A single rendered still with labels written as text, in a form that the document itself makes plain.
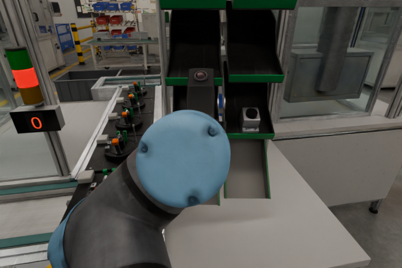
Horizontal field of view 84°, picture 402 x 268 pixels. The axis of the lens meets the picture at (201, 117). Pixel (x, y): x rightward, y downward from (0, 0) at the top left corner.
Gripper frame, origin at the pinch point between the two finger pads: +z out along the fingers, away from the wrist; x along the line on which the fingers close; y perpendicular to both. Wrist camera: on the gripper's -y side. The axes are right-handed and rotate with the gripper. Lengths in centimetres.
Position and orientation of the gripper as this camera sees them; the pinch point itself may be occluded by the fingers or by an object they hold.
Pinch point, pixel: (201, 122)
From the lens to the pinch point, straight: 51.7
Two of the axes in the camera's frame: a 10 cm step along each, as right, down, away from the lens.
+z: 0.4, 0.0, 10.0
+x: 10.0, 0.3, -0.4
